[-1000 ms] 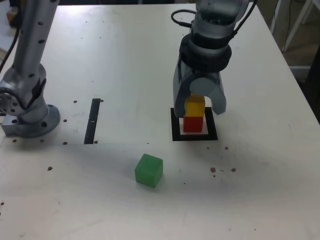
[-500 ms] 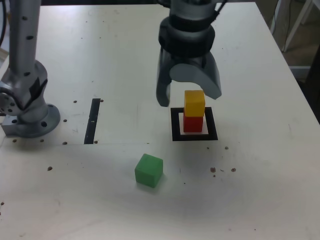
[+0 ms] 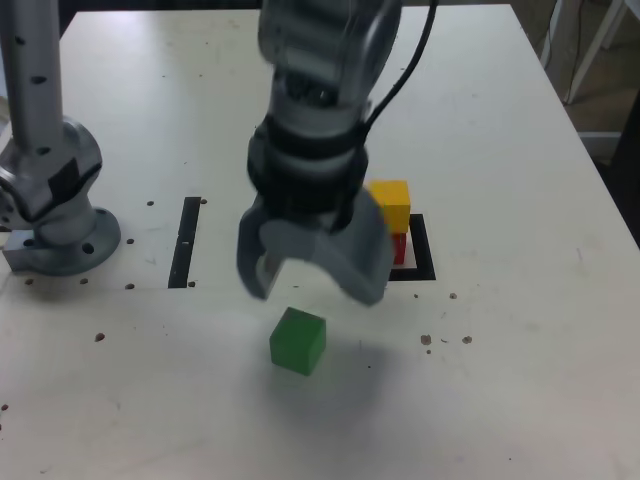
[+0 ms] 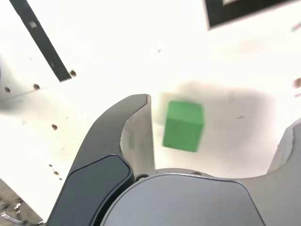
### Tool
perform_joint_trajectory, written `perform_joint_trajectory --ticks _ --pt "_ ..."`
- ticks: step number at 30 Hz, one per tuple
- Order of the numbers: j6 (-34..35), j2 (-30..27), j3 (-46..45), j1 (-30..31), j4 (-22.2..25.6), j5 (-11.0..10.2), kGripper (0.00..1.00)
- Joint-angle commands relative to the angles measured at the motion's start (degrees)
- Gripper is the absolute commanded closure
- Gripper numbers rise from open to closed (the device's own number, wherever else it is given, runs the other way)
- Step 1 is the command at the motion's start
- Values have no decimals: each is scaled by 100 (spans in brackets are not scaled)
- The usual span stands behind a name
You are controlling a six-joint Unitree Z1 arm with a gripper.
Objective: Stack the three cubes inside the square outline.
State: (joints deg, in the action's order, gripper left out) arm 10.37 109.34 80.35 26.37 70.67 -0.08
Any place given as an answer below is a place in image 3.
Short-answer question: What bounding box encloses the black tape square outline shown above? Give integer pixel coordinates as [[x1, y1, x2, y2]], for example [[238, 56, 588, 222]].
[[387, 213, 437, 282]]

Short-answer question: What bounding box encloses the dark object beside table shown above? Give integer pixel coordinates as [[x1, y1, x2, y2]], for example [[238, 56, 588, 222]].
[[612, 94, 640, 236]]

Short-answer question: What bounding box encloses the black tape strip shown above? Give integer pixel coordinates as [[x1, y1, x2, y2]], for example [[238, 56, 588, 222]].
[[167, 196, 202, 290]]

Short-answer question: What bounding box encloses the white furniture frame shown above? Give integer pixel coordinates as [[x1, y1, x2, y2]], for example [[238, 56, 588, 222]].
[[537, 0, 640, 106]]

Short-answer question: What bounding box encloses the yellow cube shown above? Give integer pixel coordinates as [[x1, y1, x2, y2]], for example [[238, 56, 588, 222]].
[[368, 179, 412, 234]]

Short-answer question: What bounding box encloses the green cube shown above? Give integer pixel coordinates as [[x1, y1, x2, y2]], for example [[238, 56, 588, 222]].
[[269, 306, 327, 376]]

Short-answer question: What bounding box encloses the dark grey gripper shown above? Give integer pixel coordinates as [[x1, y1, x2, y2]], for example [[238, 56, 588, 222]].
[[237, 192, 394, 308]]

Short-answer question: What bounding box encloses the red cube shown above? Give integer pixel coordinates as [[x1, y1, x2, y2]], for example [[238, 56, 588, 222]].
[[390, 232, 409, 266]]

